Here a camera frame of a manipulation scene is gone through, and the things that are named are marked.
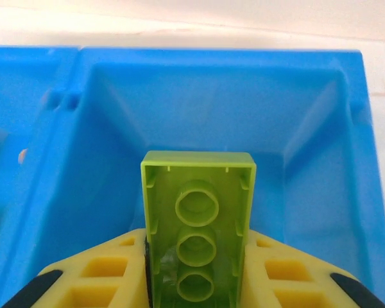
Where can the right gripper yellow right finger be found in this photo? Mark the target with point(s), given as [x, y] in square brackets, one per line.
[292, 276]

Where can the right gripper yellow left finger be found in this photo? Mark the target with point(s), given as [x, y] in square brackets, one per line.
[93, 276]

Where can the green lego brick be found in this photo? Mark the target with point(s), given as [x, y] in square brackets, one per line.
[195, 208]

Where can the blue two-compartment bin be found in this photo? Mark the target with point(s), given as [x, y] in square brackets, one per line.
[211, 106]

